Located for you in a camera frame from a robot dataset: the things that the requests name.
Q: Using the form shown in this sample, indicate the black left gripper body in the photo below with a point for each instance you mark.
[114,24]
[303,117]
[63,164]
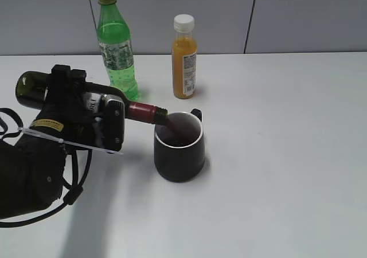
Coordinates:
[76,121]

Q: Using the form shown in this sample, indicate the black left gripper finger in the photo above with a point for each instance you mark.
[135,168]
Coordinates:
[65,84]

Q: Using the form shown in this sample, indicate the dark red wine bottle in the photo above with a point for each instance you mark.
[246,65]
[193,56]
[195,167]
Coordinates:
[31,88]

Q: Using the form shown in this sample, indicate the black mug white interior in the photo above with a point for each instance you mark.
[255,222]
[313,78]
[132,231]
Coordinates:
[180,155]

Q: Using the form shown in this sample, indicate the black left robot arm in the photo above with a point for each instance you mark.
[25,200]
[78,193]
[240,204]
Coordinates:
[39,162]

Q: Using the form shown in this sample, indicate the white zip tie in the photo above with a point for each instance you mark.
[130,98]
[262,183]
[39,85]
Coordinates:
[39,134]

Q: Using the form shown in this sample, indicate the green plastic soda bottle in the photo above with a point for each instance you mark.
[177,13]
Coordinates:
[115,45]

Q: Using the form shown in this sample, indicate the orange juice bottle white cap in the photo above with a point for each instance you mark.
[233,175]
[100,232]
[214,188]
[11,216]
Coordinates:
[183,55]

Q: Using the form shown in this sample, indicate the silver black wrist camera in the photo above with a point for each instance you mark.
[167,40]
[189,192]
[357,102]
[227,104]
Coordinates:
[112,123]

